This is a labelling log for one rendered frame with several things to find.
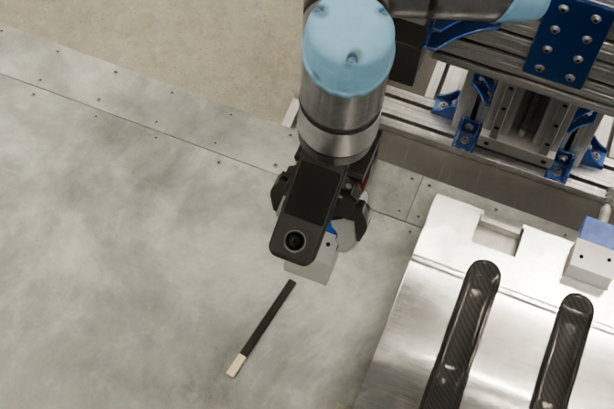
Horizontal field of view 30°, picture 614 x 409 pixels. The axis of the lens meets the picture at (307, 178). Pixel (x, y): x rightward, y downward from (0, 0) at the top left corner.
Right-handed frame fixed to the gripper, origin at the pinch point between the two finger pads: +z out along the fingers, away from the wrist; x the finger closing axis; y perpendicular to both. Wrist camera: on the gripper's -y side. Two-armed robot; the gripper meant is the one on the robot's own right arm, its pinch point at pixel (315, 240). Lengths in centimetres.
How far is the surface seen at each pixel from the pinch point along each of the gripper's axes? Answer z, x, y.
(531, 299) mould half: 6.1, -24.1, 5.4
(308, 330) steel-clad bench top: 15.0, -1.7, -4.0
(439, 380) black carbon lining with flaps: 6.8, -17.5, -7.1
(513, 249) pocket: 8.7, -20.6, 12.1
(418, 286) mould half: 6.4, -11.9, 2.3
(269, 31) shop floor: 95, 39, 91
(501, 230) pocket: 8.1, -18.6, 13.6
